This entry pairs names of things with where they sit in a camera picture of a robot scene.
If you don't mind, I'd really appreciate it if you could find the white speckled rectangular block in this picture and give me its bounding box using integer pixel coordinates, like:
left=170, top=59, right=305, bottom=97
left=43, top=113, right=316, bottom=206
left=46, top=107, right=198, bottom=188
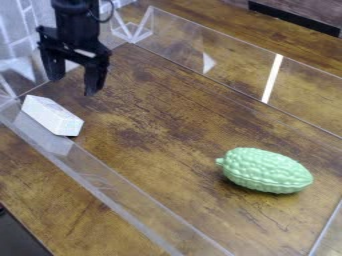
left=22, top=95, right=85, bottom=137

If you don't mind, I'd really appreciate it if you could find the green bumpy bitter gourd toy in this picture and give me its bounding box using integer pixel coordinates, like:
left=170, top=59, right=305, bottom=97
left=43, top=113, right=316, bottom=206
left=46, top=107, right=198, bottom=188
left=215, top=147, right=314, bottom=194

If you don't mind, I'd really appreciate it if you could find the clear acrylic tray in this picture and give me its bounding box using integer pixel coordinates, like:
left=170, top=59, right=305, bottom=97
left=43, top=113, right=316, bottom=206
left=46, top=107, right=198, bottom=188
left=0, top=1, right=342, bottom=256

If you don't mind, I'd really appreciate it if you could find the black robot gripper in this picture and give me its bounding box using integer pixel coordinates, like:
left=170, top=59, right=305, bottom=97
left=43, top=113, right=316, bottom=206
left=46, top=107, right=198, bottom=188
left=36, top=0, right=111, bottom=96

